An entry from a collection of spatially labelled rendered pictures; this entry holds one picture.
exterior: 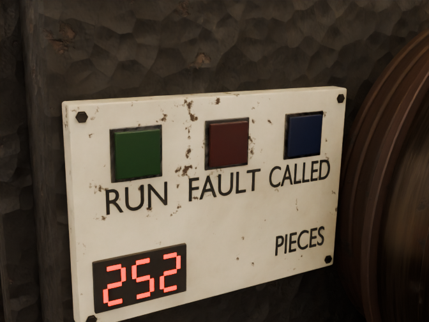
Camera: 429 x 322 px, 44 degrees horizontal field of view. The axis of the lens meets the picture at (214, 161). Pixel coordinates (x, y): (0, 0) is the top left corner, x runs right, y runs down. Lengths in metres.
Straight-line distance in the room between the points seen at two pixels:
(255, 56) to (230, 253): 0.17
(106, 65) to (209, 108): 0.09
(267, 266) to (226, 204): 0.08
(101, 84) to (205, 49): 0.09
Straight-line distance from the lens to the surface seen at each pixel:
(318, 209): 0.53
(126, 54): 0.42
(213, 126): 0.43
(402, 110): 0.48
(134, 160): 0.41
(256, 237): 0.49
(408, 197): 0.46
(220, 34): 0.45
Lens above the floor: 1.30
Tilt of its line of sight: 15 degrees down
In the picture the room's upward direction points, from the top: 1 degrees clockwise
